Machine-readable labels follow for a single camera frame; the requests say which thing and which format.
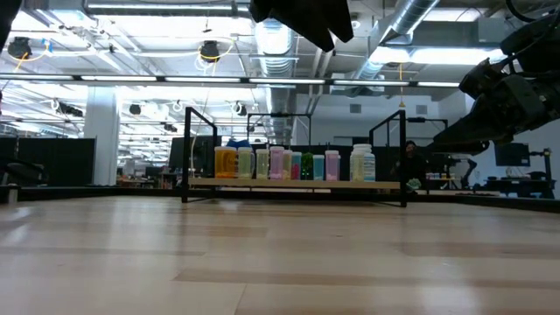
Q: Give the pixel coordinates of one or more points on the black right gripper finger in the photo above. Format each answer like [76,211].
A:
[459,148]
[468,129]

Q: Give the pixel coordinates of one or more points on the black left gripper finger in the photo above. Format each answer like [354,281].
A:
[302,17]
[343,22]

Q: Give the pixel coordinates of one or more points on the large white labelled bottle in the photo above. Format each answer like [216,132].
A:
[362,164]

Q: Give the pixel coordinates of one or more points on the light blue vial white cap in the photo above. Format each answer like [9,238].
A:
[318,168]

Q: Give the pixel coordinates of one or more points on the large amber bottle white cap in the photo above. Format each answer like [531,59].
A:
[226,164]

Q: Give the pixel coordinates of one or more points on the black background robot arm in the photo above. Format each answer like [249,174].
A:
[468,170]

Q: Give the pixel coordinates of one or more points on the row of bottles on shelf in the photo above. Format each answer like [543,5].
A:
[382,164]

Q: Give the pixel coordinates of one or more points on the person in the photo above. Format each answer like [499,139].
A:
[413,166]

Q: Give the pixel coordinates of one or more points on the black computer monitor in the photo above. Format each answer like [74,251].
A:
[512,156]
[175,153]

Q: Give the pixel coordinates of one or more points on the long ceiling light strip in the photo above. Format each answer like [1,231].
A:
[284,81]

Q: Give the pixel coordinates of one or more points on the dark desk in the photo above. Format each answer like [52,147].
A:
[520,184]

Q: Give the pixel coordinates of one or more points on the green potted plant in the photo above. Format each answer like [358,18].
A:
[307,164]

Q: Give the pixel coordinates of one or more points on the white square column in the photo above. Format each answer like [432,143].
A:
[101,140]

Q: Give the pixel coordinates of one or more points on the black office partition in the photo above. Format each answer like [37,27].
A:
[74,157]

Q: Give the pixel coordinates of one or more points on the black background rig frame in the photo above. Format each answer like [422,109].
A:
[422,119]
[280,114]

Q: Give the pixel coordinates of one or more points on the silver spiral ceiling duct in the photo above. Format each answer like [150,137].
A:
[407,17]
[273,61]

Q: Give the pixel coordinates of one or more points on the wooden shelf with black frame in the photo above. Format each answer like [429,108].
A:
[302,184]

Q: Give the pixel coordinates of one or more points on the black table frame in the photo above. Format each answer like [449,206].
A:
[131,191]

